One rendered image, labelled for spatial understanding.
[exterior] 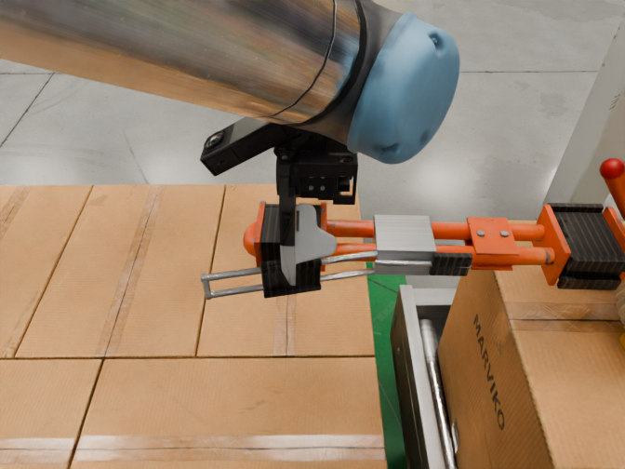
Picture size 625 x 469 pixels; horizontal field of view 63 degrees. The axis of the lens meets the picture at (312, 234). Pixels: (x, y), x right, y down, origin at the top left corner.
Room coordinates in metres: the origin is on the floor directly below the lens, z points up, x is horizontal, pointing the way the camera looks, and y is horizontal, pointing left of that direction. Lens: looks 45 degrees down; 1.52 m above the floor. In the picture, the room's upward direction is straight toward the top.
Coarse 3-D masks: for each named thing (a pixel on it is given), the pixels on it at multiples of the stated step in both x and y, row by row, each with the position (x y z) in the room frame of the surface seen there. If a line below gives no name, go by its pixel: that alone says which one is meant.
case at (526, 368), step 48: (480, 288) 0.52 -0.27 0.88; (528, 288) 0.46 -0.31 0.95; (480, 336) 0.46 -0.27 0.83; (528, 336) 0.38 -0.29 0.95; (576, 336) 0.38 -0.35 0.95; (480, 384) 0.41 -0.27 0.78; (528, 384) 0.31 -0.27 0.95; (576, 384) 0.31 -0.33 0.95; (624, 384) 0.31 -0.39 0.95; (480, 432) 0.35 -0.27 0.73; (528, 432) 0.27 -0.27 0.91; (576, 432) 0.25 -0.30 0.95; (624, 432) 0.25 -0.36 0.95
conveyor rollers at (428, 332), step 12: (420, 324) 0.68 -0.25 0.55; (432, 324) 0.69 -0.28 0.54; (432, 336) 0.65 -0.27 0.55; (432, 348) 0.62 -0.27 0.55; (432, 360) 0.59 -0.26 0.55; (432, 372) 0.56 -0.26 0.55; (432, 384) 0.53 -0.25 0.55; (432, 396) 0.50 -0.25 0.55; (444, 396) 0.50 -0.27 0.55; (444, 408) 0.48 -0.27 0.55; (444, 420) 0.45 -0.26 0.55; (444, 432) 0.43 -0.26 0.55; (444, 444) 0.40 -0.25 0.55; (444, 456) 0.38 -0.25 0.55; (456, 468) 0.36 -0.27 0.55
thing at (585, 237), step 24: (552, 216) 0.44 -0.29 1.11; (576, 216) 0.46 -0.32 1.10; (600, 216) 0.46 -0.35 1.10; (552, 240) 0.42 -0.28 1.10; (576, 240) 0.42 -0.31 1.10; (600, 240) 0.42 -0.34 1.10; (624, 240) 0.41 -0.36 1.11; (552, 264) 0.40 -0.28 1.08; (576, 264) 0.38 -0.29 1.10; (600, 264) 0.38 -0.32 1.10; (624, 264) 0.38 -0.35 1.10; (576, 288) 0.38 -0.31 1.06; (600, 288) 0.38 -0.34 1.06
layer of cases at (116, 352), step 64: (0, 192) 1.16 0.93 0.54; (64, 192) 1.16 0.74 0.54; (128, 192) 1.16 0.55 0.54; (192, 192) 1.16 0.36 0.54; (256, 192) 1.16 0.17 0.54; (0, 256) 0.90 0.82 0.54; (64, 256) 0.90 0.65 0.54; (128, 256) 0.90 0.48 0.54; (192, 256) 0.90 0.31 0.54; (0, 320) 0.69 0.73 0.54; (64, 320) 0.69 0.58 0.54; (128, 320) 0.69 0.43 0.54; (192, 320) 0.69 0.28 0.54; (256, 320) 0.69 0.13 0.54; (320, 320) 0.69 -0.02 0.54; (0, 384) 0.53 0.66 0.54; (64, 384) 0.53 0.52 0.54; (128, 384) 0.53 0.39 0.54; (192, 384) 0.53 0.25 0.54; (256, 384) 0.53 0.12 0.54; (320, 384) 0.53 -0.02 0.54; (0, 448) 0.40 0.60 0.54; (64, 448) 0.40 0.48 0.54; (128, 448) 0.40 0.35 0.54; (192, 448) 0.40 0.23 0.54; (256, 448) 0.40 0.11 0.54; (320, 448) 0.40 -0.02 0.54; (384, 448) 0.40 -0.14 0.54
